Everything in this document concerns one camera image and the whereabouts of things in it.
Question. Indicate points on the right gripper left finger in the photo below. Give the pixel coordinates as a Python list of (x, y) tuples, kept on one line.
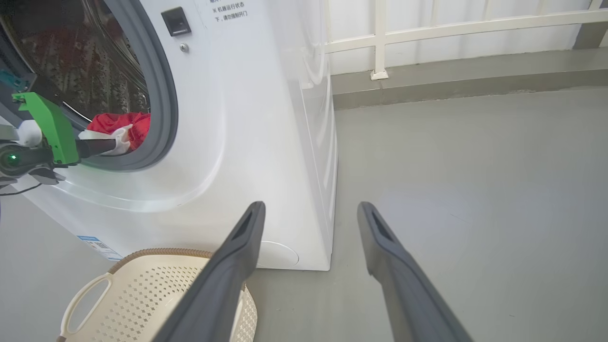
[(223, 285)]

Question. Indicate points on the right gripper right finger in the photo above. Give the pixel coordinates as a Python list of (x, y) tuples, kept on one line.
[(403, 294)]

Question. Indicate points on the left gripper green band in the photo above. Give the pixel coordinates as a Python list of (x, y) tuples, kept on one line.
[(54, 128)]

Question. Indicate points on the red and white garment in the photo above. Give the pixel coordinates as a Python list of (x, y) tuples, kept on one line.
[(123, 121)]

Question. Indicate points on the cream plastic laundry basket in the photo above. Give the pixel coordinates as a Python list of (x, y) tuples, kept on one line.
[(142, 294)]

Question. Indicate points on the white front-load washing machine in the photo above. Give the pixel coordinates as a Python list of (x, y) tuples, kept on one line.
[(237, 118)]

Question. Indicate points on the black door latch socket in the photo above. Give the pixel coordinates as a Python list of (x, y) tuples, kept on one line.
[(176, 21)]

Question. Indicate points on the blue energy label sticker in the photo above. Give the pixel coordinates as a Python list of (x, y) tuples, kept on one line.
[(97, 247)]

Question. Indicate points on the white metal railing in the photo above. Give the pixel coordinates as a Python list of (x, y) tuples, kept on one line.
[(380, 38)]

